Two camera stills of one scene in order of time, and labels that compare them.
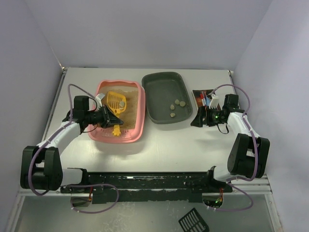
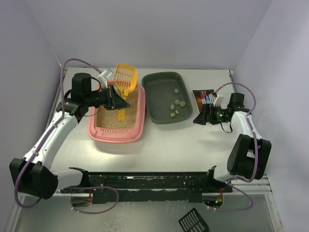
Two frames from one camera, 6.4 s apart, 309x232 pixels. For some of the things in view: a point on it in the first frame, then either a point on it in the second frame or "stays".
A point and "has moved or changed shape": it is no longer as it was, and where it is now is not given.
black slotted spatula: (192, 222) stays
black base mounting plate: (147, 187) stays
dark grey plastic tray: (167, 98) stays
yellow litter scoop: (117, 103) has moved or changed shape
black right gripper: (204, 116) stays
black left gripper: (106, 117) → (111, 97)
